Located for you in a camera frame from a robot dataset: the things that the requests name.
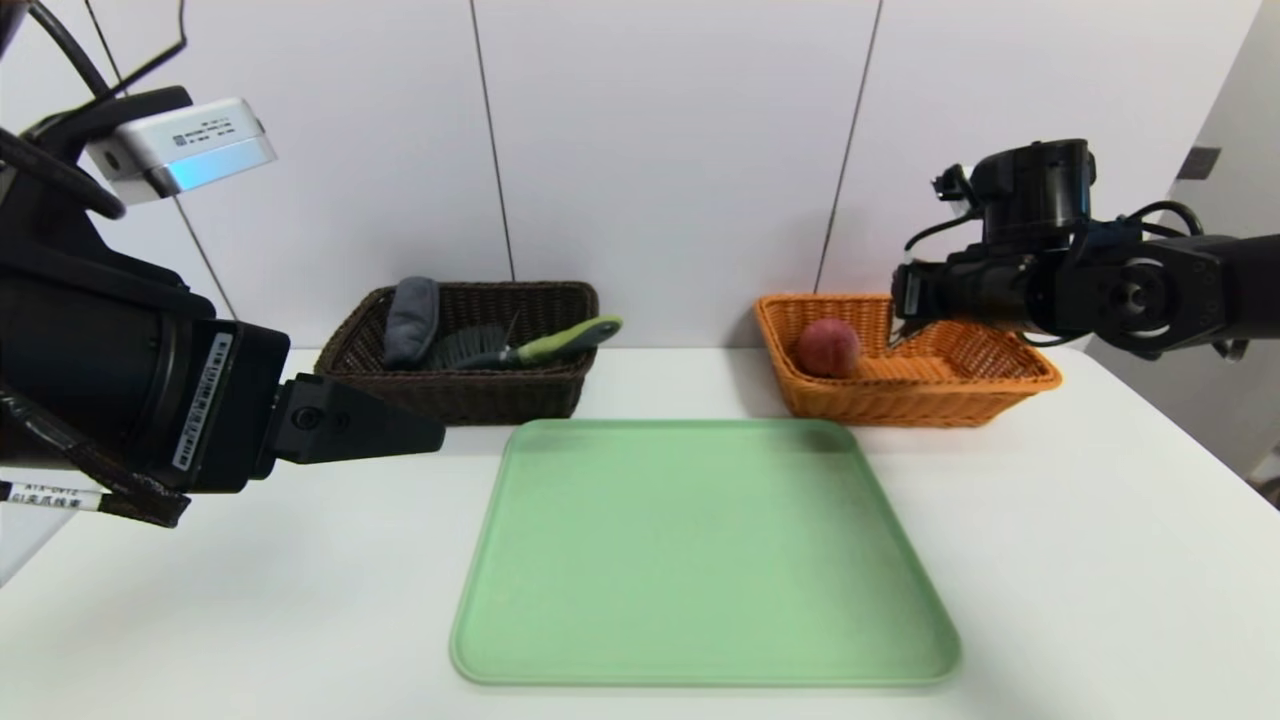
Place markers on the orange and black left arm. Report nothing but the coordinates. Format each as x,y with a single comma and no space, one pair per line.
80,350

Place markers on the pink peach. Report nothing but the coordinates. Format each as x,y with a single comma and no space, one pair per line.
828,348

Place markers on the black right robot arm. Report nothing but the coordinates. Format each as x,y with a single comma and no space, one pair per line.
1140,290

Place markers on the dark grey towel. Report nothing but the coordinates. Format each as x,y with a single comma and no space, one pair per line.
410,320

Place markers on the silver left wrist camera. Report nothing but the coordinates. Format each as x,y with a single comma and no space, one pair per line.
185,145

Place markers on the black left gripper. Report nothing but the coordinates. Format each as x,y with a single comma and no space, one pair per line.
232,403

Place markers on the small black wall fixture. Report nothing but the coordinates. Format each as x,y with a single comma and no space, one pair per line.
1199,162

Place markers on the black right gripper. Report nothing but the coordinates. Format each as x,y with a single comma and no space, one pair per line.
908,292

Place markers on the light green plastic tray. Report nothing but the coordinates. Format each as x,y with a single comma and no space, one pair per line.
700,560

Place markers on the dark brown wicker basket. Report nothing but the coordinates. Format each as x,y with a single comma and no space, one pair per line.
500,395

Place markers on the orange wicker basket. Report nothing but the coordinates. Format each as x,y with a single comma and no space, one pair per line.
900,400

